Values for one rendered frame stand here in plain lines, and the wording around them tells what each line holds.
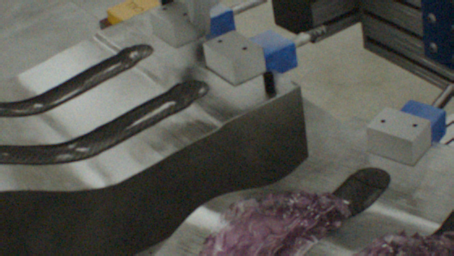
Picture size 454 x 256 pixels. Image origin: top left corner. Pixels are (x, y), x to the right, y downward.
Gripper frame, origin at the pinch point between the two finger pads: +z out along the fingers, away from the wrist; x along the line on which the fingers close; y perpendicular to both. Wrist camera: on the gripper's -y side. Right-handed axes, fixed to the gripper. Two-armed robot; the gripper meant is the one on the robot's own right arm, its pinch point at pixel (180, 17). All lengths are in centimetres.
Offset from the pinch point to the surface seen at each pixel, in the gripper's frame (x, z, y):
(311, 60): 112, 91, 95
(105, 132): -9.7, 2.7, -14.6
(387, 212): -34.1, 5.1, -1.8
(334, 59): 108, 91, 100
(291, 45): -13.0, 0.5, 4.7
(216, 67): -10.2, 1.0, -2.3
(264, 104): -17.7, 1.9, -2.1
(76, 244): -17.7, 6.5, -23.0
